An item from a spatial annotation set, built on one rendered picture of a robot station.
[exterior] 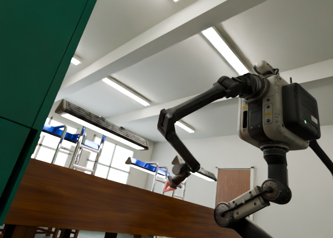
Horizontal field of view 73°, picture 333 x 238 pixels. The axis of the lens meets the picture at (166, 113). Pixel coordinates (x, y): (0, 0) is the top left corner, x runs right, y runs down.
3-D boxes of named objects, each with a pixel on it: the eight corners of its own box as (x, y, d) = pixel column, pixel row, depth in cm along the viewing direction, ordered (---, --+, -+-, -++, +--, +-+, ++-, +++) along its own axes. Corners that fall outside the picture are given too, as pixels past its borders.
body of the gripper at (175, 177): (166, 176, 135) (174, 169, 133) (176, 180, 142) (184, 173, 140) (170, 185, 130) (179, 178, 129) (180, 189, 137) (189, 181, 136)
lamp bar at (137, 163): (170, 178, 249) (171, 172, 252) (130, 164, 208) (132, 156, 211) (165, 178, 254) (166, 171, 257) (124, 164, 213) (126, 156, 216)
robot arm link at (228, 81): (245, 82, 113) (237, 77, 117) (233, 79, 107) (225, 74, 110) (237, 98, 116) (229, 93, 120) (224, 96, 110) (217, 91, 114)
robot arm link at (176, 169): (201, 167, 131) (192, 158, 137) (191, 163, 123) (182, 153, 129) (188, 182, 132) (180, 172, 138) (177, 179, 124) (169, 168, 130)
